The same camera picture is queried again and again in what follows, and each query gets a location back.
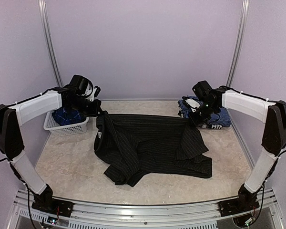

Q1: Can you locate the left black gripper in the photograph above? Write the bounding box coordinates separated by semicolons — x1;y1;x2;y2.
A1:
68;95;103;117

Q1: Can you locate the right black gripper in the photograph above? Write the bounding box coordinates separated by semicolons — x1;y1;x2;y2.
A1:
188;101;219;127

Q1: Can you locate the black white printed shirt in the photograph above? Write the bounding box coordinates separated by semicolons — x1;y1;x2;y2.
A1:
198;124;223;129

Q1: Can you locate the blue checked shirt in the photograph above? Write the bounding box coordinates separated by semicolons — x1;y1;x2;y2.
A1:
177;96;231;127

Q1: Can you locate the white plastic laundry basket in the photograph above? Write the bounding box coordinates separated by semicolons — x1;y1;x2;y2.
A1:
43;111;90;137

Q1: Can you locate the black pinstripe long sleeve shirt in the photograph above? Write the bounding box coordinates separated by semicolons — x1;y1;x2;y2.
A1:
94;111;213;187

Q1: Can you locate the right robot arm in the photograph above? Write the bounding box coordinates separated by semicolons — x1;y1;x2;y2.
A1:
189;81;286;212

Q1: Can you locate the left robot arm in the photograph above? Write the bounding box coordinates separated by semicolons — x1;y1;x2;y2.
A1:
0;75;101;212

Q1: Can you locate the dark blue plaid shirt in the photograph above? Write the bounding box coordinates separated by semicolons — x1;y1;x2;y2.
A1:
51;107;86;126

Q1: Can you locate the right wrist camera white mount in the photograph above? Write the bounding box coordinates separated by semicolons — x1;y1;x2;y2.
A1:
182;96;200;112

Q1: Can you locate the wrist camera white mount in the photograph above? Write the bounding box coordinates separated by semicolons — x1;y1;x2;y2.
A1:
182;96;200;112
84;86;101;101

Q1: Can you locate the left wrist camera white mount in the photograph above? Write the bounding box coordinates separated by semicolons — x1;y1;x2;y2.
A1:
84;86;101;101

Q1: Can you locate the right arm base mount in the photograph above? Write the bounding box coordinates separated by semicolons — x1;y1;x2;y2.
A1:
218;186;260;217

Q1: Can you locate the front aluminium rail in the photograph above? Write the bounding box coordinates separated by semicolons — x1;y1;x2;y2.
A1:
13;188;283;229

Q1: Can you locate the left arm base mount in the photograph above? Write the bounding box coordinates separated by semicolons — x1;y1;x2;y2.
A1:
30;184;74;218

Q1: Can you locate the left aluminium frame post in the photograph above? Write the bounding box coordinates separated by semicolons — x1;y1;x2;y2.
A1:
38;0;63;87

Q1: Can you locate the aluminium frame post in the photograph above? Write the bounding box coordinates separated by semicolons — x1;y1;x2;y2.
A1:
38;0;63;87
226;0;250;87

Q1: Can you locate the right aluminium frame post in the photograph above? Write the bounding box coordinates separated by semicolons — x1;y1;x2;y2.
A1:
226;0;250;87

